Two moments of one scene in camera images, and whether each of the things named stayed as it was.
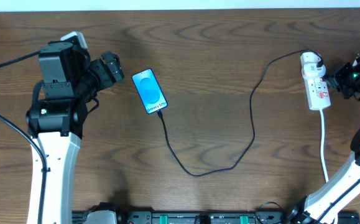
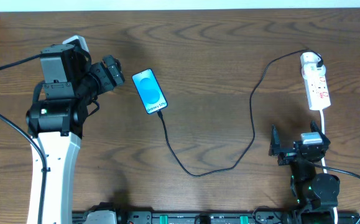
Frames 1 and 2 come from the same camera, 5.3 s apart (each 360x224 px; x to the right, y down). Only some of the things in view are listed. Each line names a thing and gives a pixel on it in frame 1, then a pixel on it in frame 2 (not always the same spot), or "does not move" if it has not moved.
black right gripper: (343, 79) to (292, 152)
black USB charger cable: (320, 63) does not move
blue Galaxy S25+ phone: (149, 91) does not move
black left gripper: (112, 68) does not move
